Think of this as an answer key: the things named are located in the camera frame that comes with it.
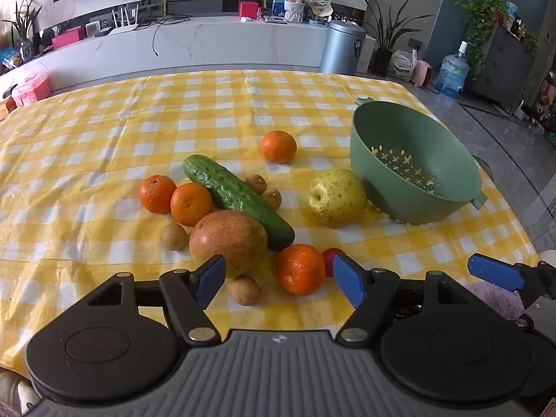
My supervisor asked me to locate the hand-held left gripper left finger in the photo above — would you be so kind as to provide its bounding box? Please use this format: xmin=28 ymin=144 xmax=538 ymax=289
xmin=80 ymin=254 xmax=227 ymax=347

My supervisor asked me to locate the yellow checked tablecloth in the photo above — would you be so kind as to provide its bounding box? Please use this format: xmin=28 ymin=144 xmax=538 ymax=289
xmin=0 ymin=69 xmax=541 ymax=374

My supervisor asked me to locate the mandarin orange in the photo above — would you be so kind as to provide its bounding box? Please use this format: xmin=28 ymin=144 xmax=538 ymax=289
xmin=170 ymin=182 xmax=213 ymax=227
xmin=275 ymin=244 xmax=326 ymax=296
xmin=260 ymin=130 xmax=298 ymax=164
xmin=139 ymin=175 xmax=178 ymax=214

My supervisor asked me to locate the yellow pear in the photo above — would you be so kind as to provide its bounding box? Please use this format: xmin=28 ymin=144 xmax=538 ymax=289
xmin=308 ymin=169 xmax=369 ymax=229

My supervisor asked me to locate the green cucumber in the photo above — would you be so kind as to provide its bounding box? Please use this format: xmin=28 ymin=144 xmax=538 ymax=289
xmin=183 ymin=155 xmax=296 ymax=252

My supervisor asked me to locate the pink pig-shaped appliance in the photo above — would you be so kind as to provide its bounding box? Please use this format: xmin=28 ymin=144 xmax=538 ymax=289
xmin=410 ymin=58 xmax=436 ymax=87

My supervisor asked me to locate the pink-red box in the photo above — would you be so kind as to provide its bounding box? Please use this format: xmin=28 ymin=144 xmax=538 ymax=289
xmin=51 ymin=25 xmax=86 ymax=49

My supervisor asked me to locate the blue water bottle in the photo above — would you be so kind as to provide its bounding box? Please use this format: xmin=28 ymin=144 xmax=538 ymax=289
xmin=434 ymin=41 xmax=471 ymax=98

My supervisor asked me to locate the red cherry tomato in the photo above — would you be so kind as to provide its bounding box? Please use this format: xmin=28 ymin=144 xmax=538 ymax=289
xmin=322 ymin=247 xmax=347 ymax=278

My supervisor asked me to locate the trailing ivy plant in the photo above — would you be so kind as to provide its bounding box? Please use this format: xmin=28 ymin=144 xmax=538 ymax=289
xmin=454 ymin=0 xmax=509 ymax=70

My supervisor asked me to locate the black cable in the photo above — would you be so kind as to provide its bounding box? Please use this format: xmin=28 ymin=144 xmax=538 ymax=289
xmin=152 ymin=15 xmax=192 ymax=56

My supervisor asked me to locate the small brown potato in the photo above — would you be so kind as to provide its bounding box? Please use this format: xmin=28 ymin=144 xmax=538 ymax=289
xmin=229 ymin=275 xmax=262 ymax=306
xmin=162 ymin=222 xmax=188 ymax=251

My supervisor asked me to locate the teddy bear bouquet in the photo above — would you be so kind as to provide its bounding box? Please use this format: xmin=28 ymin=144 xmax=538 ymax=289
xmin=283 ymin=0 xmax=311 ymax=23

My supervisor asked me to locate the silver trash can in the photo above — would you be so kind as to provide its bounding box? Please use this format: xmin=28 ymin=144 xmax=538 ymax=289
xmin=319 ymin=20 xmax=368 ymax=76

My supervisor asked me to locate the small brown potato near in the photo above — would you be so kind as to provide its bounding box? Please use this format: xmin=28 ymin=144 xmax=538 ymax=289
xmin=229 ymin=275 xmax=262 ymax=306

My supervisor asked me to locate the white plastic bag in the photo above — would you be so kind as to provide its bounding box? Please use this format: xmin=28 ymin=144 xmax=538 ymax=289
xmin=388 ymin=50 xmax=418 ymax=81

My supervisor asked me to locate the small brown potato left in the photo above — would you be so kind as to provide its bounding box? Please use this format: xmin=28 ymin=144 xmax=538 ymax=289
xmin=162 ymin=222 xmax=188 ymax=251

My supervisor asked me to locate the white television cabinet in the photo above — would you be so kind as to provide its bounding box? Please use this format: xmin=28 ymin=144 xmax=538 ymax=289
xmin=0 ymin=16 xmax=331 ymax=96

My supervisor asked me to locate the small brown kiwi lower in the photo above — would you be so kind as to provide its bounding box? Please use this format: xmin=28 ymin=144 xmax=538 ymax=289
xmin=261 ymin=188 xmax=283 ymax=210

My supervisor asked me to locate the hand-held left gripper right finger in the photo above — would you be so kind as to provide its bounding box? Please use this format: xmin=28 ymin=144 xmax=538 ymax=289
xmin=332 ymin=253 xmax=483 ymax=344

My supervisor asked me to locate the green colander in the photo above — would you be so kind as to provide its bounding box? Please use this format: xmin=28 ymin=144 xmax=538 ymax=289
xmin=350 ymin=97 xmax=488 ymax=225

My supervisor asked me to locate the stack of pink boxes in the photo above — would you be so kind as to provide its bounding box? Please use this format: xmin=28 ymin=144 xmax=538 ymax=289
xmin=12 ymin=72 xmax=52 ymax=107

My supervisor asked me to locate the small brown kiwi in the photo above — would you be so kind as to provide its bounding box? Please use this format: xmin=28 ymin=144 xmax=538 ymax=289
xmin=244 ymin=174 xmax=268 ymax=195
xmin=261 ymin=188 xmax=283 ymax=210

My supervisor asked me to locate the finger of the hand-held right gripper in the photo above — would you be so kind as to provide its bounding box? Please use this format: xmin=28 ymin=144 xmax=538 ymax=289
xmin=516 ymin=295 xmax=556 ymax=335
xmin=468 ymin=253 xmax=556 ymax=302

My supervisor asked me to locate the white router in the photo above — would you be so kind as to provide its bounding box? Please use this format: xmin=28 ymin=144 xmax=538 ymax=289
xmin=108 ymin=4 xmax=140 ymax=35

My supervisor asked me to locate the white shoe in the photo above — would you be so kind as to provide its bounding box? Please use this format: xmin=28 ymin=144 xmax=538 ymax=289
xmin=0 ymin=371 xmax=38 ymax=417

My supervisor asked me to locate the grey cabinet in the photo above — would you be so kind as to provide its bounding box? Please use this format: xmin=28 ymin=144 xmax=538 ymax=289
xmin=467 ymin=22 xmax=537 ymax=109

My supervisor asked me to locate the spiky potted plant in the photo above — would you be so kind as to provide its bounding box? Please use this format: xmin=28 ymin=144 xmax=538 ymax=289
xmin=2 ymin=0 xmax=46 ymax=62

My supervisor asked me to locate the small brown kiwi upper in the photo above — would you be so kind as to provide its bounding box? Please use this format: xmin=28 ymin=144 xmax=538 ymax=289
xmin=244 ymin=174 xmax=268 ymax=195

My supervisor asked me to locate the tall potted plant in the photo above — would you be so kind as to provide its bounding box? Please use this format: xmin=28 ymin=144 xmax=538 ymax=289
xmin=360 ymin=0 xmax=435 ymax=78

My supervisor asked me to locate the orange and blue bag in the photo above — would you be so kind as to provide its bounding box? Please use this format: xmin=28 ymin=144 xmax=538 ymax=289
xmin=0 ymin=46 xmax=22 ymax=76

